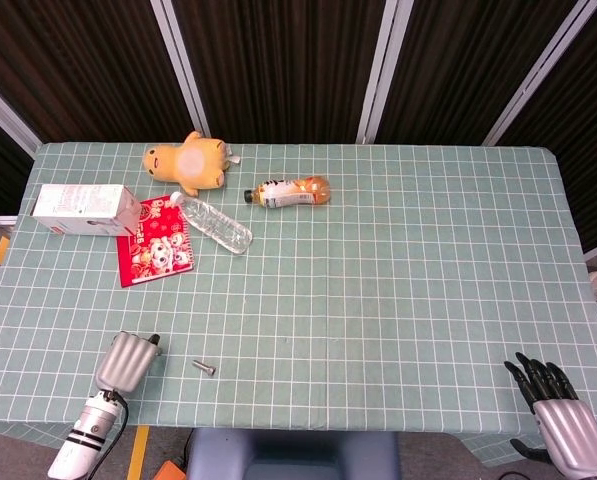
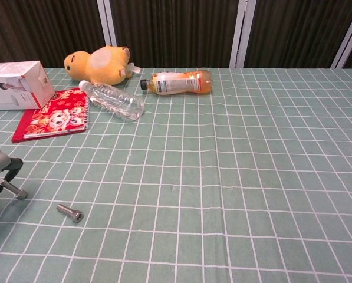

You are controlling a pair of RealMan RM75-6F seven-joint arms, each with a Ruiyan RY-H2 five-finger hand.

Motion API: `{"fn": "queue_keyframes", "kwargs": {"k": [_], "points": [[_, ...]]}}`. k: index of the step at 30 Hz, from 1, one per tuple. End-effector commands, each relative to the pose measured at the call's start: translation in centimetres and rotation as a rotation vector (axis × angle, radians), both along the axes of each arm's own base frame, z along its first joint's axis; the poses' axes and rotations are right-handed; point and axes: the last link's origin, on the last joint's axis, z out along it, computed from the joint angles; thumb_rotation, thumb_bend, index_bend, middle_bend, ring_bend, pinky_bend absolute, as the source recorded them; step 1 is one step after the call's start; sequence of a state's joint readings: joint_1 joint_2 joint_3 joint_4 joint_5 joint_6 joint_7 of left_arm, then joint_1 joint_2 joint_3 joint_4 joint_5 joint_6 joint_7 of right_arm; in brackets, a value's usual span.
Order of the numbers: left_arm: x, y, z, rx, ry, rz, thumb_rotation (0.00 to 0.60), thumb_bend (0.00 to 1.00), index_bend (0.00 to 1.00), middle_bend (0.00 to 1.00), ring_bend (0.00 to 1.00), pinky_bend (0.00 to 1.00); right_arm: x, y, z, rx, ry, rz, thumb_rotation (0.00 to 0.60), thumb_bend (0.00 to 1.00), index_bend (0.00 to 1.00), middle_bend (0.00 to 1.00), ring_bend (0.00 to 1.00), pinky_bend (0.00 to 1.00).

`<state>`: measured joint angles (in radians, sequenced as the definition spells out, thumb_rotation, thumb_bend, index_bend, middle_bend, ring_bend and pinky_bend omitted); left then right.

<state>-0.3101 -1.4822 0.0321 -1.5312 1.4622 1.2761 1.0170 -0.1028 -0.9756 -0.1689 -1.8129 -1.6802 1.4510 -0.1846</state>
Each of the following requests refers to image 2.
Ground green checked tablecloth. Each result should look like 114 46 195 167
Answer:
0 67 352 283

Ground white cardboard box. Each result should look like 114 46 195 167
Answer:
0 60 56 111

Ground orange tea bottle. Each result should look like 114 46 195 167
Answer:
140 69 213 96

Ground red spiral notebook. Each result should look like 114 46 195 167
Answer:
11 87 91 144

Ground clear plastic water bottle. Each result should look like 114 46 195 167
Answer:
78 80 146 121

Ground white partition frame post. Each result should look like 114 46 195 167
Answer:
96 0 117 47
230 0 258 69
331 0 352 69

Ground yellow plush toy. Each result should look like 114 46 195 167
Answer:
64 44 141 86

